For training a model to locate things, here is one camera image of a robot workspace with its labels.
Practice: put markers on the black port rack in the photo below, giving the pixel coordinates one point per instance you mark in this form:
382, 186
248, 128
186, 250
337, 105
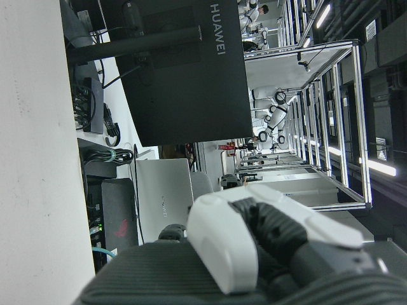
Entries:
95, 197

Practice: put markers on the aluminium frame cage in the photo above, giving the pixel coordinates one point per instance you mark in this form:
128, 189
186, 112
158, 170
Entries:
362, 127

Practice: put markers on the black Huawei monitor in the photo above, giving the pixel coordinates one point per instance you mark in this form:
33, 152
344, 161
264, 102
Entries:
190, 95

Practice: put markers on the ceiling light strip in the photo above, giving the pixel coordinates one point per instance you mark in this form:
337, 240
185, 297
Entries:
381, 167
306, 42
322, 16

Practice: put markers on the silver Huawei laptop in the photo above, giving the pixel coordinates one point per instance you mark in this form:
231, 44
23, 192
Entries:
165, 190

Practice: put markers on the white humanoid robot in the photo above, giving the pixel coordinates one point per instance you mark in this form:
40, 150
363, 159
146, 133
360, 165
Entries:
276, 119
264, 35

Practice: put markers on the black camera on frame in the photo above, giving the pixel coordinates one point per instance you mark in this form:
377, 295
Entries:
304, 65

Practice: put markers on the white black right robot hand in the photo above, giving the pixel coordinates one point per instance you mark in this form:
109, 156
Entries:
222, 248

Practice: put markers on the dark grey flat box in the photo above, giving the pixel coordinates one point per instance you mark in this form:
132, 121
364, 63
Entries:
98, 170

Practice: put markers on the person in white coat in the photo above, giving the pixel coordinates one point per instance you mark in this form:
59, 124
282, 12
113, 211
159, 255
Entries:
263, 9

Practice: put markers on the black computer tower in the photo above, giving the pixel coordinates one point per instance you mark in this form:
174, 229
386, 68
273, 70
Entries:
117, 206

